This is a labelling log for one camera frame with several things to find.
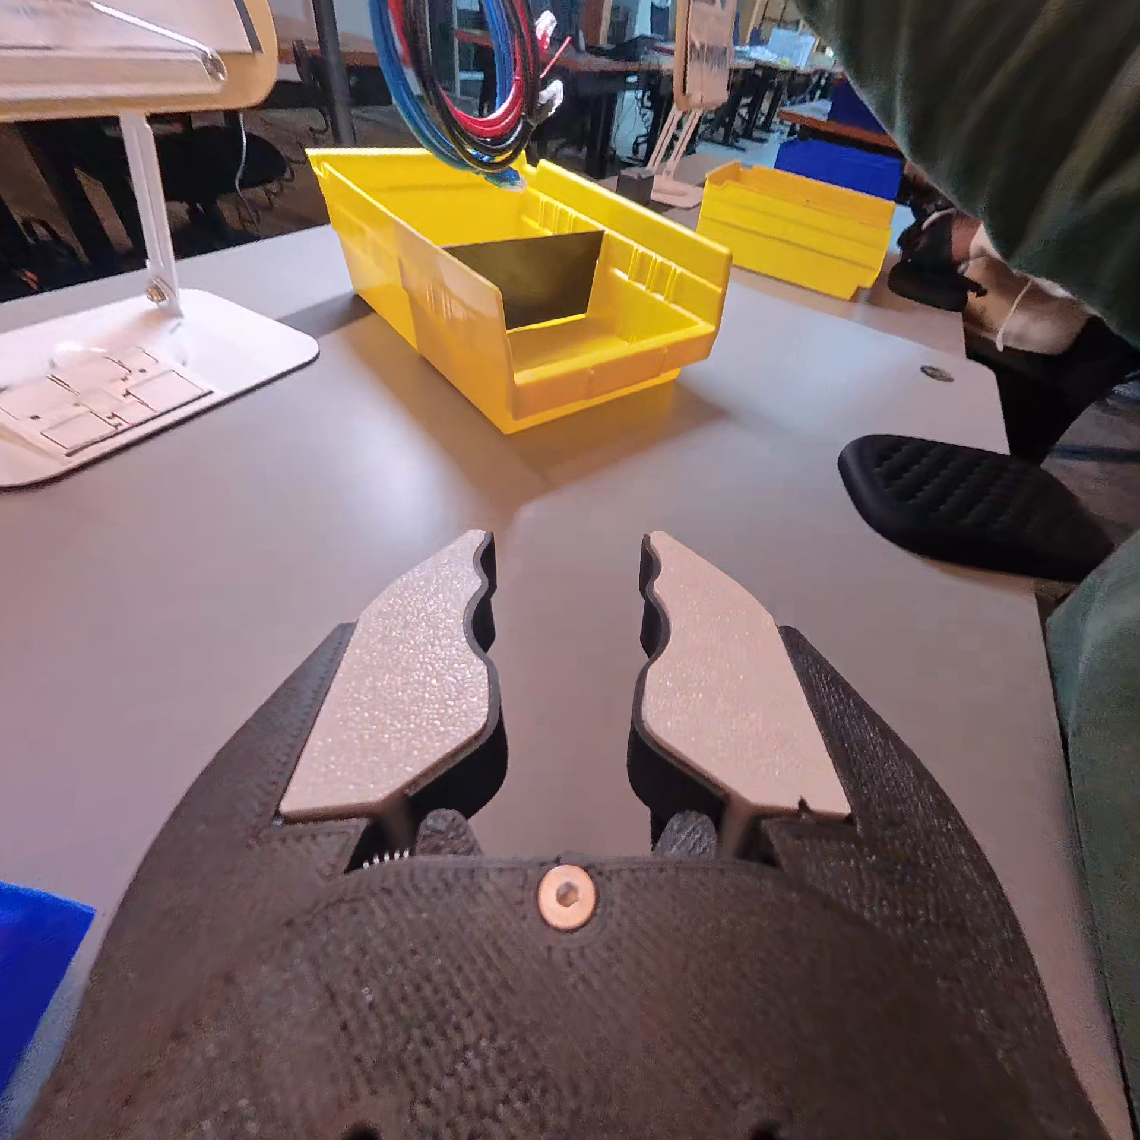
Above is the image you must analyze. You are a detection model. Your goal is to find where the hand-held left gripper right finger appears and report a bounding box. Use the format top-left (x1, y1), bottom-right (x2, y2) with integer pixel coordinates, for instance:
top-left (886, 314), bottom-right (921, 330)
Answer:
top-left (629, 531), bottom-right (856, 824)

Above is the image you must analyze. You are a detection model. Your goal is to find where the black bin divider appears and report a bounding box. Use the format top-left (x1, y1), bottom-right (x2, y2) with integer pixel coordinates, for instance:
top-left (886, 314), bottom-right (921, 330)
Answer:
top-left (445, 230), bottom-right (608, 332)

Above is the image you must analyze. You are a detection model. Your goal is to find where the black metal pole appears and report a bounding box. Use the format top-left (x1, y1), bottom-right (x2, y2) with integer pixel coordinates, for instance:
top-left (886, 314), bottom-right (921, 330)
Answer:
top-left (309, 0), bottom-right (356, 145)

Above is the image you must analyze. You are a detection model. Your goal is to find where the blue ethernet cable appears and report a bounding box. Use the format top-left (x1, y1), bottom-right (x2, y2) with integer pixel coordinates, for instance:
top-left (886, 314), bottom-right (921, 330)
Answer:
top-left (371, 0), bottom-right (536, 192)

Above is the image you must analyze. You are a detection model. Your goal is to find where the poster board on white stand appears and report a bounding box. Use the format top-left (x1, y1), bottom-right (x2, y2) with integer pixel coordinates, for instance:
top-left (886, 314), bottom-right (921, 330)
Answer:
top-left (0, 0), bottom-right (322, 490)

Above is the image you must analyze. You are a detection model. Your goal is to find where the black ethernet cable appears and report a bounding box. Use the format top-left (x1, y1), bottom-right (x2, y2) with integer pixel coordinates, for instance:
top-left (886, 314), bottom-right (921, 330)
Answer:
top-left (405, 0), bottom-right (558, 176)

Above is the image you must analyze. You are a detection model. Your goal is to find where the blue storage bin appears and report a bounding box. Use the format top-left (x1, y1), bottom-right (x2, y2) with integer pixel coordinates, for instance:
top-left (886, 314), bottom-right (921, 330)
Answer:
top-left (0, 882), bottom-right (95, 1091)
top-left (774, 84), bottom-right (907, 202)

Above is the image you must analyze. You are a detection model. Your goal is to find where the yellow storage bin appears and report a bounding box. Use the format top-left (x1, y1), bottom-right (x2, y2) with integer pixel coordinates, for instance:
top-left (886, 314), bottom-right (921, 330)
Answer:
top-left (697, 161), bottom-right (899, 303)
top-left (307, 145), bottom-right (735, 437)

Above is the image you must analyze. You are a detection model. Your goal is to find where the cardboard sign on stand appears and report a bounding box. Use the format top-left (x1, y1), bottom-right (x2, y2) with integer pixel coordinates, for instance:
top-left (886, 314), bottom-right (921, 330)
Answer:
top-left (646, 0), bottom-right (738, 206)

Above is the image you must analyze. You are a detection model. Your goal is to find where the person's right forearm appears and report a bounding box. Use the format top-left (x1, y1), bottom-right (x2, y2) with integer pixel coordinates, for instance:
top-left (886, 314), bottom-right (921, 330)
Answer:
top-left (797, 0), bottom-right (1140, 347)

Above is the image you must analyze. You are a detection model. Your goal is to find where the row of wooden desks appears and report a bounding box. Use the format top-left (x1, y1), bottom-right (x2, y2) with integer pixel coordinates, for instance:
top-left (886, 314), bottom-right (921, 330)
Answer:
top-left (450, 21), bottom-right (856, 181)

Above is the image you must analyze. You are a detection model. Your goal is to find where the black office chair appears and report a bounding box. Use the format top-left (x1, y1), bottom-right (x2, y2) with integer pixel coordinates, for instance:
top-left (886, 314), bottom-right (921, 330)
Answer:
top-left (888, 206), bottom-right (995, 317)

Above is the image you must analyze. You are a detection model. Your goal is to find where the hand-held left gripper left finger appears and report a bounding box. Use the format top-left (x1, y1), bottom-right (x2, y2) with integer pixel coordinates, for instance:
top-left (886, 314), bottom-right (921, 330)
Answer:
top-left (277, 531), bottom-right (511, 824)

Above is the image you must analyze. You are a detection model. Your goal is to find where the red ethernet cable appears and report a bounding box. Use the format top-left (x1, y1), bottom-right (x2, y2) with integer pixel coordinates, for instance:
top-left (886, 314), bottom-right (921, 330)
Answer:
top-left (420, 0), bottom-right (571, 155)

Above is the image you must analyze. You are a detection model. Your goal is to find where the person's beige trouser leg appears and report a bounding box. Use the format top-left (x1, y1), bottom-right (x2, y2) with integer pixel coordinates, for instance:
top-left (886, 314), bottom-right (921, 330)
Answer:
top-left (963, 250), bottom-right (1106, 358)

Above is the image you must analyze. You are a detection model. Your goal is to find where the black chair armrest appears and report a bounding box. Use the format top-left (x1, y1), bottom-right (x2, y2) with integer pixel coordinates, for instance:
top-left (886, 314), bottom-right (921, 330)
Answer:
top-left (836, 434), bottom-right (1118, 587)

